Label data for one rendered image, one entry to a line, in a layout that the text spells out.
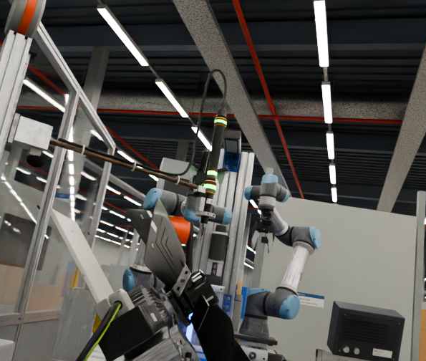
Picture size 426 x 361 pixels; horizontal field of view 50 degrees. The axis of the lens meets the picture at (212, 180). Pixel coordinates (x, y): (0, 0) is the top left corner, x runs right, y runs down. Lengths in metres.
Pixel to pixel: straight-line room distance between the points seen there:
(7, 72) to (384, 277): 2.91
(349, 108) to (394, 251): 6.79
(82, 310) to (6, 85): 0.66
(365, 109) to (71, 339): 9.19
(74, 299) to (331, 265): 2.37
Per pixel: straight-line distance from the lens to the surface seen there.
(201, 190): 1.59
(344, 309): 1.95
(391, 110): 10.20
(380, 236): 3.63
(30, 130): 1.36
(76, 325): 1.45
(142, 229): 1.55
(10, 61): 1.40
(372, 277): 3.58
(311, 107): 10.23
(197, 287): 1.43
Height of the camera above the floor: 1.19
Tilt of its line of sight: 14 degrees up
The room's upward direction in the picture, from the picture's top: 9 degrees clockwise
